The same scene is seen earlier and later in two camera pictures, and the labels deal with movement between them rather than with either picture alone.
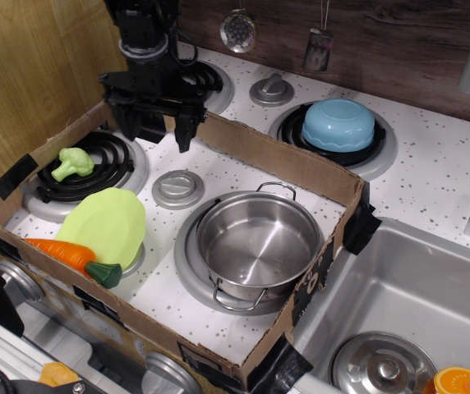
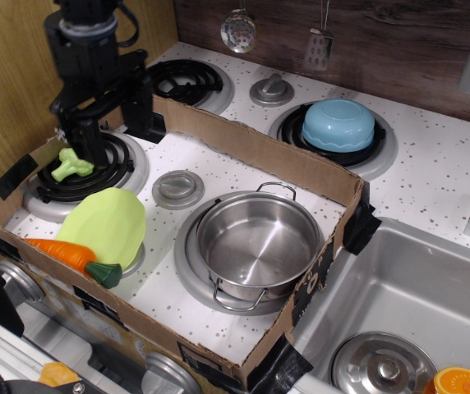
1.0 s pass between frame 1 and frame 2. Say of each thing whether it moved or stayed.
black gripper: moved
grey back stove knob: stayed
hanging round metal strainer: stayed
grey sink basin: stayed
